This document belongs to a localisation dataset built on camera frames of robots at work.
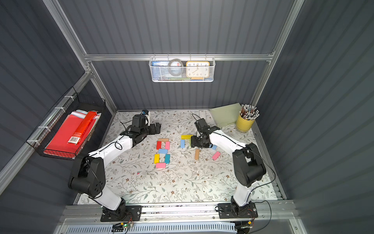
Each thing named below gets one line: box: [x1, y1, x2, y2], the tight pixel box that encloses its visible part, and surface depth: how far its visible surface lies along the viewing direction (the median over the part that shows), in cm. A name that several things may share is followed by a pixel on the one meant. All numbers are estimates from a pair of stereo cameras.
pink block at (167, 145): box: [165, 141, 170, 151], surface depth 102 cm
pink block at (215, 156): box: [211, 151, 222, 161], surface depth 96 cm
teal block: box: [164, 154, 171, 164], surface depth 96 cm
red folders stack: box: [43, 109, 102, 158], surface depth 72 cm
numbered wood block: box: [157, 137, 169, 143], surface depth 104 cm
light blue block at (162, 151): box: [158, 148, 168, 155], surface depth 98 cm
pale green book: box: [209, 102, 242, 128], surface depth 120 cm
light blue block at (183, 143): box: [180, 139, 186, 149], surface depth 101 cm
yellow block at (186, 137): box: [180, 134, 194, 140], surface depth 107 cm
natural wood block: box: [194, 148, 200, 160], surface depth 98 cm
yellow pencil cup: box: [236, 113, 256, 133], surface depth 103 cm
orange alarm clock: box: [186, 60, 210, 78], surface depth 90 cm
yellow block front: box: [153, 153, 161, 164], surface depth 95 cm
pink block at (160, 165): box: [155, 162, 167, 169], surface depth 93 cm
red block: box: [156, 140, 162, 151], surface depth 101 cm
